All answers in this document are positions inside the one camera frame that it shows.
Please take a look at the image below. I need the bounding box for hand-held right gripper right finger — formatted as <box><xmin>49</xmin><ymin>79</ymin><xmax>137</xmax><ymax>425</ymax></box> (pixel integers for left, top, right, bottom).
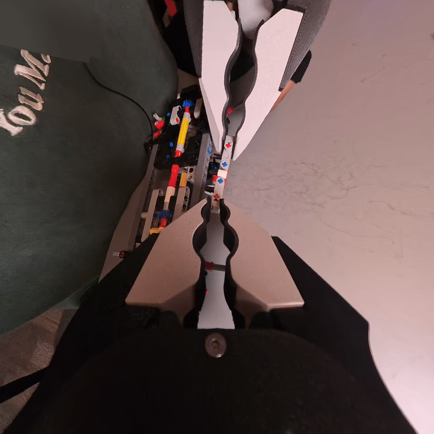
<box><xmin>220</xmin><ymin>199</ymin><xmax>304</xmax><ymax>328</ymax></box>

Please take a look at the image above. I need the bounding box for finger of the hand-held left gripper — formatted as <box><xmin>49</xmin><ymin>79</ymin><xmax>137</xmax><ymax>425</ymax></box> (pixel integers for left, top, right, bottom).
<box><xmin>228</xmin><ymin>8</ymin><xmax>304</xmax><ymax>161</ymax></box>
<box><xmin>198</xmin><ymin>0</ymin><xmax>243</xmax><ymax>152</ymax></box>

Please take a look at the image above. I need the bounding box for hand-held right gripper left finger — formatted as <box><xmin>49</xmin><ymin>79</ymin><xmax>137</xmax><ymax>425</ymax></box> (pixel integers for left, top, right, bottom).
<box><xmin>125</xmin><ymin>198</ymin><xmax>208</xmax><ymax>328</ymax></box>

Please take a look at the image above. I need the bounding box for multicoloured lego technic model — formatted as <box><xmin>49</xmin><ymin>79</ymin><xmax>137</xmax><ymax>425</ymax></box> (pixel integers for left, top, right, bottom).
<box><xmin>113</xmin><ymin>84</ymin><xmax>238</xmax><ymax>294</ymax></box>

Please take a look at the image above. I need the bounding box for person's left hand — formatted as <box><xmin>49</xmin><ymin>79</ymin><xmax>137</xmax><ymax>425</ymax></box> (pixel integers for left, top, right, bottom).
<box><xmin>271</xmin><ymin>81</ymin><xmax>294</xmax><ymax>112</ymax></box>

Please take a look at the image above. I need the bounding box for dark green embroidered sweatshirt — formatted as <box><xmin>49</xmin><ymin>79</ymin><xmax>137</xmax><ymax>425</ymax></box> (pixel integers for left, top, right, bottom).
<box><xmin>0</xmin><ymin>0</ymin><xmax>178</xmax><ymax>334</ymax></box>

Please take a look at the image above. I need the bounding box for thin black cable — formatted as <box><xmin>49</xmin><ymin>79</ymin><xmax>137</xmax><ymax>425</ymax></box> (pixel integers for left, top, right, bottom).
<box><xmin>83</xmin><ymin>63</ymin><xmax>156</xmax><ymax>151</ymax></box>

